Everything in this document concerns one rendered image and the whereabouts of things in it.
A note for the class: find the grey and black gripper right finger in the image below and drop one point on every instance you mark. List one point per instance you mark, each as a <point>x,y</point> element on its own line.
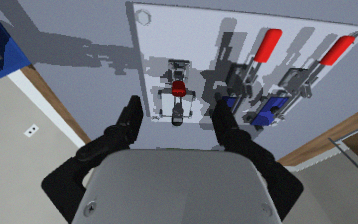
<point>283,187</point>

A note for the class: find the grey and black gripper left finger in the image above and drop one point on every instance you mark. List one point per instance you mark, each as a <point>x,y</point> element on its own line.
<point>64,185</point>

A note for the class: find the white fixture plate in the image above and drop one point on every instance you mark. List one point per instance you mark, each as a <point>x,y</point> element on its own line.
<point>212,40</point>

